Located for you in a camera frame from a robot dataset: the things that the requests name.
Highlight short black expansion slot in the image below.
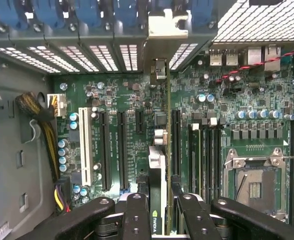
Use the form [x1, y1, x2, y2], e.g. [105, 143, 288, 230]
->
[135, 109, 145, 135]

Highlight black open PC case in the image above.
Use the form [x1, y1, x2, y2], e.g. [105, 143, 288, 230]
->
[0, 0, 294, 76]

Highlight CPU socket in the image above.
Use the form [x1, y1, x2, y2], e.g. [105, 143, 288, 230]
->
[222, 146, 289, 222]

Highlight white expansion slot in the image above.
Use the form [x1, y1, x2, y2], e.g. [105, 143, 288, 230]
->
[78, 107, 95, 187]

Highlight black power connector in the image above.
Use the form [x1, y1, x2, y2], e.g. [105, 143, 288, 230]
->
[53, 177, 72, 215]

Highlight white power connector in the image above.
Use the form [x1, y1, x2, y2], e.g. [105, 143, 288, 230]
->
[46, 93, 68, 118]

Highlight long black expansion slot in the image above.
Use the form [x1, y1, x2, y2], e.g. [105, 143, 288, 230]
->
[117, 111, 128, 191]
[98, 111, 112, 191]
[171, 109, 182, 177]

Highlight large silver port block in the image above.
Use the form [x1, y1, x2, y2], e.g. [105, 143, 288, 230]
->
[264, 44, 282, 72]
[246, 46, 266, 66]

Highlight small silver port block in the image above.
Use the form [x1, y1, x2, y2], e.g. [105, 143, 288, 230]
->
[225, 48, 239, 67]
[208, 48, 224, 67]

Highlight blue slot clip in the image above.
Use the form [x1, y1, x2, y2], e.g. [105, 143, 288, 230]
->
[151, 0, 188, 11]
[32, 0, 66, 30]
[112, 0, 138, 27]
[73, 0, 102, 28]
[188, 0, 215, 29]
[0, 0, 29, 31]

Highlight green motherboard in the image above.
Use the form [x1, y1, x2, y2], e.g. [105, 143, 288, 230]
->
[51, 47, 294, 226]

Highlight red black twisted wire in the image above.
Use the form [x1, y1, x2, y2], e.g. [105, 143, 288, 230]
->
[214, 42, 294, 84]

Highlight perforated slot cover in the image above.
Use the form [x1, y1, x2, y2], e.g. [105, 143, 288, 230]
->
[0, 46, 62, 74]
[59, 45, 100, 73]
[119, 44, 139, 72]
[168, 42, 199, 71]
[28, 45, 80, 73]
[89, 44, 119, 72]

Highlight sleeved power cable bundle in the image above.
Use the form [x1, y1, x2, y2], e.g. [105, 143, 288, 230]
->
[14, 91, 63, 185]

